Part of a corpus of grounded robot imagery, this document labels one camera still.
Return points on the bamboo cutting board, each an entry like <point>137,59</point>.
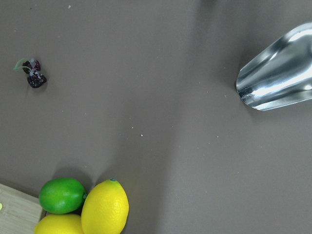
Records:
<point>20,212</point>

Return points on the yellow lemon lower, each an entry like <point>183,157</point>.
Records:
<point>105,209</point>

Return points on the yellow lemon upper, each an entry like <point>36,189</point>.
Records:
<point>59,224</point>

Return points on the steel ice scoop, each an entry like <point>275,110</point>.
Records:
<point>280,75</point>

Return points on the yellow lemon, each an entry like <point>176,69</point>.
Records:
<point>59,224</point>
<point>105,209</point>

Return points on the green lime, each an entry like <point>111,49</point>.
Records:
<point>62,195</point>

